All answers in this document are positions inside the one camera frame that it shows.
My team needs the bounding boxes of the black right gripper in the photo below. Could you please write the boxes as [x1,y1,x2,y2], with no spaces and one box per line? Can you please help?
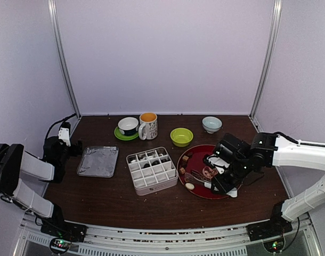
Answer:
[211,157,253,195]

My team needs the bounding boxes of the white metal tongs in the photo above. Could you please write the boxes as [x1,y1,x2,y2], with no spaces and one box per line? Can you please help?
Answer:
[184,156,238,198]

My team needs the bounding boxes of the white oval chocolate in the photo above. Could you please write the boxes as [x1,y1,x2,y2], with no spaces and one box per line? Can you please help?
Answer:
[185,183,194,190]

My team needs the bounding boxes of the bunny print tin lid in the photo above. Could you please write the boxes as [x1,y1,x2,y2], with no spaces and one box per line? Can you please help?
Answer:
[77,146,119,178]

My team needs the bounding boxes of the silver divided tin box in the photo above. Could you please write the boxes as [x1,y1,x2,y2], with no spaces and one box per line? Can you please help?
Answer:
[126,147,178,196]

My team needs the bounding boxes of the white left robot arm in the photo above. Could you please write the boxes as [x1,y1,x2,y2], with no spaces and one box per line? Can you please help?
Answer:
[0,119,82,237]

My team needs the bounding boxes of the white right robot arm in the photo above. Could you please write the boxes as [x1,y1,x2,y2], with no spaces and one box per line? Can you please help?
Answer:
[203,132,325,236]

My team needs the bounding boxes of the red round tray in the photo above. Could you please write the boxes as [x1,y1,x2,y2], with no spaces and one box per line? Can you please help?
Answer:
[177,144,229,200]

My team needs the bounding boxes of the tan caramel cube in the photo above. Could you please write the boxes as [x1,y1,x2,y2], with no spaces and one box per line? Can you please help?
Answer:
[182,155,189,162]

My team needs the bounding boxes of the pale blue ceramic bowl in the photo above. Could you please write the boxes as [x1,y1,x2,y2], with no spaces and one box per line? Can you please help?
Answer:
[202,116,222,134]

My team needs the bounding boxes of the lime green bowl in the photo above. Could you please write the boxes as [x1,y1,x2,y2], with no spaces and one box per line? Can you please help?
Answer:
[170,127,193,147]

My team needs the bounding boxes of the green saucer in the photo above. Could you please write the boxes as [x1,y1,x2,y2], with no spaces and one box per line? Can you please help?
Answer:
[113,126,140,141]

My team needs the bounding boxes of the dark white-lined cup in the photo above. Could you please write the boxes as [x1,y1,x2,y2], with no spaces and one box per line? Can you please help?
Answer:
[118,117,139,136]

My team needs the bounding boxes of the white patterned mug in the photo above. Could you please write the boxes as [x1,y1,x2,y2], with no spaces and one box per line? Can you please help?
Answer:
[138,113,158,140]

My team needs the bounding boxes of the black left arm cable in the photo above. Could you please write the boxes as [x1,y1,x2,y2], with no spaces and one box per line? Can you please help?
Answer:
[45,113,77,145]

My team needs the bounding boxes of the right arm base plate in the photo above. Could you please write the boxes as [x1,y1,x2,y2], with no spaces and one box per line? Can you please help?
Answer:
[246,220,293,242]

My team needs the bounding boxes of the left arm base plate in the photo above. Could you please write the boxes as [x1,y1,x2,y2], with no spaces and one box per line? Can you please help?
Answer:
[40,219,87,242]

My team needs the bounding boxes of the aluminium front rail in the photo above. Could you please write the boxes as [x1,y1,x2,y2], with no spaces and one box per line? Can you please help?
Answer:
[11,215,323,255]

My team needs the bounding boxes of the left aluminium frame post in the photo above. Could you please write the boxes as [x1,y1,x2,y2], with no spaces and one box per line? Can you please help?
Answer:
[47,0,81,119]

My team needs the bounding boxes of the aluminium frame post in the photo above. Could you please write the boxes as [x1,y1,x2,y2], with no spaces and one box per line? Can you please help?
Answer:
[47,0,81,119]
[249,0,282,120]

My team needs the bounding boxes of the right aluminium frame post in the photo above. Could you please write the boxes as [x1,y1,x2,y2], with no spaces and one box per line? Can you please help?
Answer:
[249,0,282,120]

